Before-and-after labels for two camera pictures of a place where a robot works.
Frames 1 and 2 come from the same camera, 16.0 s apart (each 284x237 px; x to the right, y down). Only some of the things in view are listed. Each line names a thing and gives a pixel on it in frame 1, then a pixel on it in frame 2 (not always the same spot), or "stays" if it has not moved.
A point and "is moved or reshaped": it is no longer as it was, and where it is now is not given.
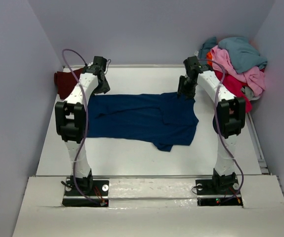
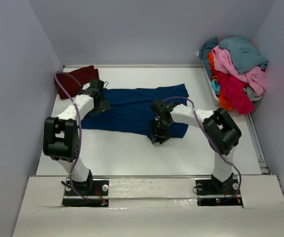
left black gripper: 104,88 to 103,106
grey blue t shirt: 240,53 stays
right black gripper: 190,94 to 165,136
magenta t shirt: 235,86 stays
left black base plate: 100,193 stays
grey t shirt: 249,93 stays
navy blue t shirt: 167,117 is moved or reshaped
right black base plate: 219,192 stays
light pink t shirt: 254,78 stays
